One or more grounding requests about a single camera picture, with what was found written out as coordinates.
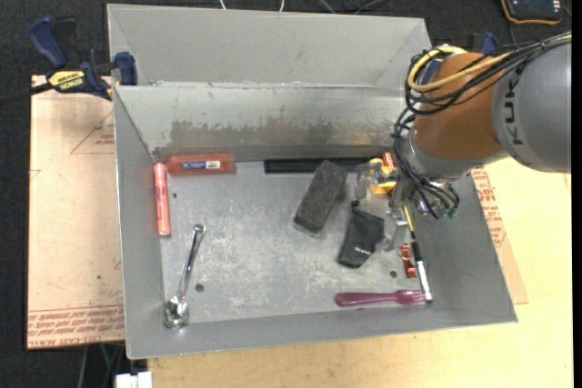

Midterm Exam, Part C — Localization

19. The brown cardboard board red print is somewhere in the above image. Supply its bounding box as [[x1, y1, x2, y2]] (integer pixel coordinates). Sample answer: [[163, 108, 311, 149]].
[[25, 75, 529, 352]]

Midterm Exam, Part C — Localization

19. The pink marker tube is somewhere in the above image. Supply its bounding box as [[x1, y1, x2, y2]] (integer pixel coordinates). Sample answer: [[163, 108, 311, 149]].
[[152, 162, 173, 237]]

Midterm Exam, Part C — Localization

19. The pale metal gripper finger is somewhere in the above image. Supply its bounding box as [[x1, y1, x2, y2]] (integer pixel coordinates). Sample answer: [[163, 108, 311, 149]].
[[354, 162, 381, 201], [385, 211, 409, 253]]

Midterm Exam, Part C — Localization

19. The red-brown flat block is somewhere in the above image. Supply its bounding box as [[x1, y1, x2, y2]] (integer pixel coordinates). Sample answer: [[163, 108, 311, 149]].
[[165, 153, 237, 175]]

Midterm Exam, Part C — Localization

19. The dark grey felt eraser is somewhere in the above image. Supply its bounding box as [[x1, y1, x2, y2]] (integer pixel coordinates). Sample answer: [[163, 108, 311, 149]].
[[292, 159, 349, 234]]

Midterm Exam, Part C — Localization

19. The black cloth pouch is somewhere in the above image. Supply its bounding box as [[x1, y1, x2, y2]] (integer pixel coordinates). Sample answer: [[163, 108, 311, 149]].
[[336, 200, 387, 270]]

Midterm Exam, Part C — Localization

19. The small orange-red metal clip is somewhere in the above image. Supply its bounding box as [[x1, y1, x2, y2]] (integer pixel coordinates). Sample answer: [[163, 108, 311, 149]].
[[399, 243, 418, 280]]

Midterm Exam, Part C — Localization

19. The purple plastic fork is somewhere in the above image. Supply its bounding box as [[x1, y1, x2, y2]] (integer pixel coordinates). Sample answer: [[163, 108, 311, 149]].
[[334, 288, 427, 308]]

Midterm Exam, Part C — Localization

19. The small yellow toy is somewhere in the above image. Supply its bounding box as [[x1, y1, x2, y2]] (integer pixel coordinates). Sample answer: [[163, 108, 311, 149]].
[[367, 156, 397, 197]]

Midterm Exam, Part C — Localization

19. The shiny metal spoon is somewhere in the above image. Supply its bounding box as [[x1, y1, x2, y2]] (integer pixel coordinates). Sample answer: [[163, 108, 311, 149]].
[[162, 223, 207, 330]]

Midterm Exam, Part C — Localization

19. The grey metal bin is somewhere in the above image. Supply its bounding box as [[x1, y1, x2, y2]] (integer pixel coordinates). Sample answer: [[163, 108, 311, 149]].
[[106, 3, 519, 361]]

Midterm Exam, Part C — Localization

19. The dark green flat block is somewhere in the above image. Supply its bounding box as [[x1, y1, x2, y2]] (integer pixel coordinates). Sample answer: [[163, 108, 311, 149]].
[[264, 157, 373, 174]]

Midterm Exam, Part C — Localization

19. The white marker with black cap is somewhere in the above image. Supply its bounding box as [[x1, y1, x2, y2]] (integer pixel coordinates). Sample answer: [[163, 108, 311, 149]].
[[409, 241, 435, 303]]

